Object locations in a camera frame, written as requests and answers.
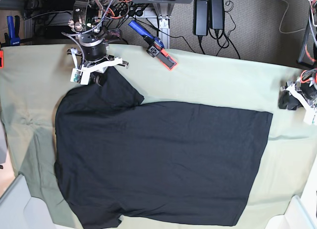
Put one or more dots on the aluminium frame post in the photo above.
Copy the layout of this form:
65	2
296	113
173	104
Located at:
163	12

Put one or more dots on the white bin lower right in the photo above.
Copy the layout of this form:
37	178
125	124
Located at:
301	213

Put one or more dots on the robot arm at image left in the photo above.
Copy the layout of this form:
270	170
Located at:
89	17

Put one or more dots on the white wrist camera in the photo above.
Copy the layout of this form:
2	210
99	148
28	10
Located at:
80	77
310	116

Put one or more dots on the orange clamp pad left edge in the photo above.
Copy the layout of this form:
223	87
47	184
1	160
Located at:
1	59

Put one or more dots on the blue orange bar clamp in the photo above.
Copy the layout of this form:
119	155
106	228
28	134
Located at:
156	46

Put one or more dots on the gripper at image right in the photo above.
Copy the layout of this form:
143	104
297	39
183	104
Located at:
308	90

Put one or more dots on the black power adapter right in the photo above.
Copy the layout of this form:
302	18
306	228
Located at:
217	16

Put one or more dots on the black power adapter left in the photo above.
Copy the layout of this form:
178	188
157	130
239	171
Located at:
200	18

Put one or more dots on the black power adapter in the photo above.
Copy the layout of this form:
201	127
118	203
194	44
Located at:
200	18
217	16

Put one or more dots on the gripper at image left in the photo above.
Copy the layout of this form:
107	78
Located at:
91	55

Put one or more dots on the white bin lower left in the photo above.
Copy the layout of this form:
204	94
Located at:
19	210

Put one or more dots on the dark navy T-shirt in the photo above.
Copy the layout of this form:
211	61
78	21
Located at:
174	162

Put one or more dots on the blue clamp at left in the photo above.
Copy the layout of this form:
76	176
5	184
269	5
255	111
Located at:
12	37

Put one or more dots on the white bin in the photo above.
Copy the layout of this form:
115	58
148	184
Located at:
301	213
19	210

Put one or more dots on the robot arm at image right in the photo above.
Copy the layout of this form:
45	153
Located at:
308	53

